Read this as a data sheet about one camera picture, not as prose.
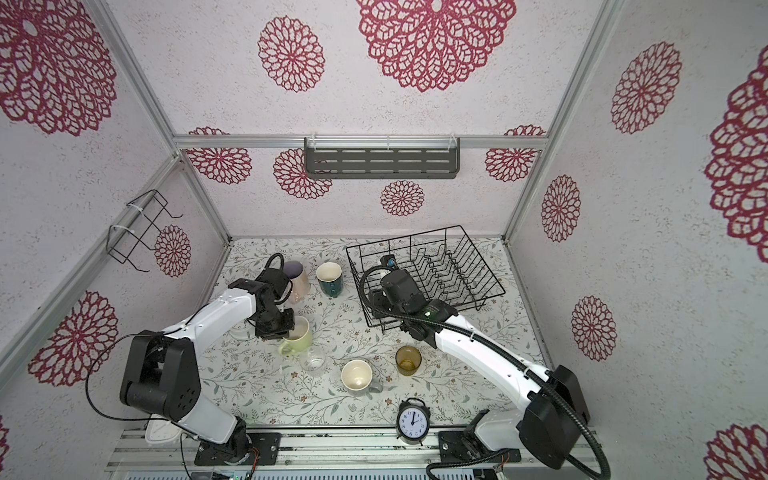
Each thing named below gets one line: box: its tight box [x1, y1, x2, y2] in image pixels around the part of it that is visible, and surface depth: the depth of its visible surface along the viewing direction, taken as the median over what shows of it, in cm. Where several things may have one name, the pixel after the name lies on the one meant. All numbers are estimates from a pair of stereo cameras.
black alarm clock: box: [396, 397, 431, 446], surface depth 78 cm
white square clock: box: [145, 420, 181, 444], surface depth 76 cm
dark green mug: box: [316, 262, 344, 298], surface depth 99 cm
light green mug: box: [278, 316, 313, 356], surface depth 85 cm
